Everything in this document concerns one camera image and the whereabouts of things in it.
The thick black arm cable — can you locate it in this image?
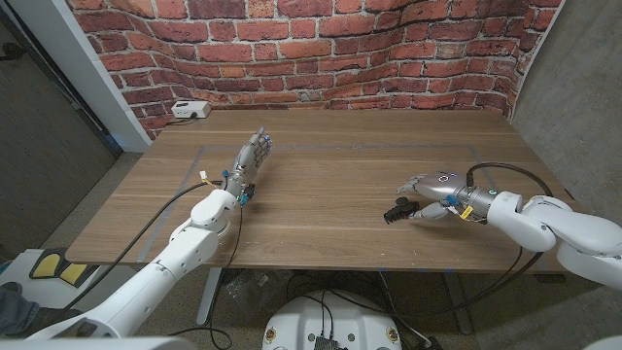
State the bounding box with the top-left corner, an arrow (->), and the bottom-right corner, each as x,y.
427,162 -> 555,317
65,180 -> 223,310

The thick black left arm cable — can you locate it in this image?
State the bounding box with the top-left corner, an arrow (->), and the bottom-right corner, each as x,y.
65,180 -> 223,310

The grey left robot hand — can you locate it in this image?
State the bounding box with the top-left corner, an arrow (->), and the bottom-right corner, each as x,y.
224,126 -> 273,198

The white wall column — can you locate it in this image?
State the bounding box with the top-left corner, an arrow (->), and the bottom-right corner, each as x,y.
9,0 -> 152,153

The clear plastic bag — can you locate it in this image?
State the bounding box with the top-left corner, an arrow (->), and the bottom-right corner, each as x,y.
225,271 -> 288,312

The white power strip box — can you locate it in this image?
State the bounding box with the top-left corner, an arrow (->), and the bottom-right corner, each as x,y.
170,100 -> 213,121

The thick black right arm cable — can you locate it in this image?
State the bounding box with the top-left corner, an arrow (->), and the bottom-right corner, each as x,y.
427,162 -> 555,317

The black floor cable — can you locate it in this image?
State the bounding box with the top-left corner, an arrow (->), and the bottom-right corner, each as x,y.
286,271 -> 438,349

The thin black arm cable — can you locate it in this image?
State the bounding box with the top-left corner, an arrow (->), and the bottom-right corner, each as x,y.
167,202 -> 244,350
456,245 -> 525,305

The person in blue jeans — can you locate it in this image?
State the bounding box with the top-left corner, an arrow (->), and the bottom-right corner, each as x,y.
0,281 -> 84,337

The white robot torso rim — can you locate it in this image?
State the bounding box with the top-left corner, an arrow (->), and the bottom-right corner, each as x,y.
0,333 -> 622,350

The yellow black foot pedal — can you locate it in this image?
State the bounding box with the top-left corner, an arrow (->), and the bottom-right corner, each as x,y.
28,247 -> 96,288

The black door handle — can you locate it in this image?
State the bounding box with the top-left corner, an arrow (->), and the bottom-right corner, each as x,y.
0,42 -> 25,62

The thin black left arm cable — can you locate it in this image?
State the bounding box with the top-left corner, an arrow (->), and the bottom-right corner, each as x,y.
167,202 -> 244,350

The grey metal table leg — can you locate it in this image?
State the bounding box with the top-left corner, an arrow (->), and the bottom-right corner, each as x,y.
441,271 -> 473,335
195,266 -> 223,326

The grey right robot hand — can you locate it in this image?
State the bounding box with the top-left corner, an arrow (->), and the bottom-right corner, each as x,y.
396,169 -> 497,223

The black claw hair clip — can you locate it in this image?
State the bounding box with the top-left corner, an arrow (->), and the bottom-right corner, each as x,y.
383,196 -> 421,225

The red brick printed backdrop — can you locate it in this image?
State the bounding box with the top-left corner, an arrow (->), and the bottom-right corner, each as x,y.
65,0 -> 568,142

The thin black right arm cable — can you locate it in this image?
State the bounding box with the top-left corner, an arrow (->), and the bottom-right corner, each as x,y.
456,245 -> 525,305

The white robot torso base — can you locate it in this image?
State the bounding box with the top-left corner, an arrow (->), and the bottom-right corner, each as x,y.
261,290 -> 403,350

